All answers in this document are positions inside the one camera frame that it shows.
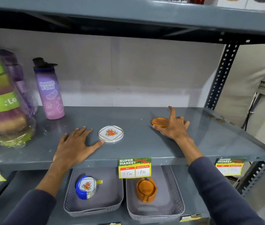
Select orange coaster holder set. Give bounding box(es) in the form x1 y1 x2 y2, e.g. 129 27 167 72
136 178 158 204

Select dark purple bottle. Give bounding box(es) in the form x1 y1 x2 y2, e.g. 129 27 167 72
0 49 38 115

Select orange coaster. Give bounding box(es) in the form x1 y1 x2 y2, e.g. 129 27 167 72
151 117 170 128

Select person's right hand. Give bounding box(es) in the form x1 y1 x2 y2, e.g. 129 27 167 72
152 106 191 142

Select grey metal shelf rack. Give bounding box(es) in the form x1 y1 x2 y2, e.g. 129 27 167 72
0 0 265 225

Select white floral coaster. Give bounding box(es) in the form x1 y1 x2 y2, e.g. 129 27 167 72
98 125 124 143

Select black wall cable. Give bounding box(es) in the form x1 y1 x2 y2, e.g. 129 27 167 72
241 91 262 132

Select person's left hand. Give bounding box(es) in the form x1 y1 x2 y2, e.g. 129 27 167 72
52 126 105 170

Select grey basket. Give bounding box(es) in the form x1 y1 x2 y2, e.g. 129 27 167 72
63 167 124 218
126 165 185 221

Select lilac bottle with black cap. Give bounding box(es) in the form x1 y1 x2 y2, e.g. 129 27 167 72
32 57 65 120

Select person's right forearm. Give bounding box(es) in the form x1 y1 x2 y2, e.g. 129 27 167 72
174 135 265 225

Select person's left forearm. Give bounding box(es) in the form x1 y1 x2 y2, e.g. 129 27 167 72
2 161 73 225

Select blue holder floral coasters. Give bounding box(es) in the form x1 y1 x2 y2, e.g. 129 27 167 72
75 175 97 200

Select grey perforated rack upright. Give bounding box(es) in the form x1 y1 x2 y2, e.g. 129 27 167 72
237 119 265 196

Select green rainbow bottle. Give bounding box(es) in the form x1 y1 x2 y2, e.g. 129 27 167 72
0 48 36 148

